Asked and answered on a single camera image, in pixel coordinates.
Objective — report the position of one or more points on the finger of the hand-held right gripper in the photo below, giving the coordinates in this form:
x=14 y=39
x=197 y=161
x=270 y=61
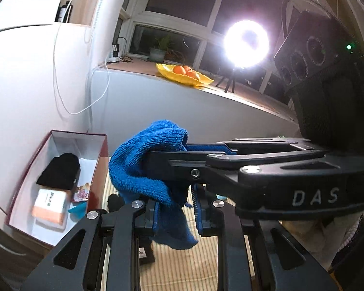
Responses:
x=182 y=165
x=209 y=148

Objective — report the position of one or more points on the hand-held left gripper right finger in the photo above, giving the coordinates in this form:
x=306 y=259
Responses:
x=198 y=218

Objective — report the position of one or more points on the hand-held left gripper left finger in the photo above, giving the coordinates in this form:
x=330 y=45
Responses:
x=156 y=218

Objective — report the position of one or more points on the blue fleece towel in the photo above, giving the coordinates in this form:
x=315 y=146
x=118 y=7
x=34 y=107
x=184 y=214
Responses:
x=139 y=169

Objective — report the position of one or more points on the black knit glove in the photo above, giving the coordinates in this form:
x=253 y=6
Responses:
x=115 y=201

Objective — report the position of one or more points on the red-brown cardboard box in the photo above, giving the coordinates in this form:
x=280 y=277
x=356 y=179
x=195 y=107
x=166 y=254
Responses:
x=100 y=169

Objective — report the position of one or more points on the teal collapsible funnel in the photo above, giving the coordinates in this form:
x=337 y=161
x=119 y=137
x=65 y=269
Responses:
x=79 y=210

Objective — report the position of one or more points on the pink printed snack packet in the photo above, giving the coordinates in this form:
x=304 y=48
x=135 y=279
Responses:
x=82 y=193

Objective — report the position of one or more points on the black beanie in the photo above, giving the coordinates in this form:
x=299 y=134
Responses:
x=60 y=171

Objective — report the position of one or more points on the orange packet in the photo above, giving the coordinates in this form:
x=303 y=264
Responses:
x=48 y=210

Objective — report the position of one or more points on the black mini tripod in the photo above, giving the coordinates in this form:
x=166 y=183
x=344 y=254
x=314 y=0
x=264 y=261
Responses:
x=229 y=80

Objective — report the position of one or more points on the yellow fruit plate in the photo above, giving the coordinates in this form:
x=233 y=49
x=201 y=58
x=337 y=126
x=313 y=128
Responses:
x=182 y=78

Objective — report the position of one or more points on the potted plant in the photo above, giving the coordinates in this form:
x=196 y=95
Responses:
x=157 y=55

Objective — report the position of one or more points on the wooden windowsill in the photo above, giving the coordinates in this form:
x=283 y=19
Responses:
x=139 y=66

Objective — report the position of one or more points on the person's beige fleece clothing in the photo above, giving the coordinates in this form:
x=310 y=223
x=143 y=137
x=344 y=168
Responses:
x=315 y=236

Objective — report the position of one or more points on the white power strip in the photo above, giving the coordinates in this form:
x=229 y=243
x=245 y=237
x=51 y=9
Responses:
x=113 y=59

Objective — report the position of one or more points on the white framed window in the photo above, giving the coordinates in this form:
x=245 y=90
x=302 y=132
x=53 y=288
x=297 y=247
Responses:
x=170 y=24

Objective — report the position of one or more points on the black charger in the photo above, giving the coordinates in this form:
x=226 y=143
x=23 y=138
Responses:
x=116 y=50

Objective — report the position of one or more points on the white wardrobe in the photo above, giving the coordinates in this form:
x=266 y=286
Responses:
x=24 y=103

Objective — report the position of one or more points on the black bottle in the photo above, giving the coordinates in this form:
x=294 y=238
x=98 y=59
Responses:
x=67 y=12
x=60 y=14

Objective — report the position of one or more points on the wooden wall shelf niche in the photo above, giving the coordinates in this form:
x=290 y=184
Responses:
x=82 y=3

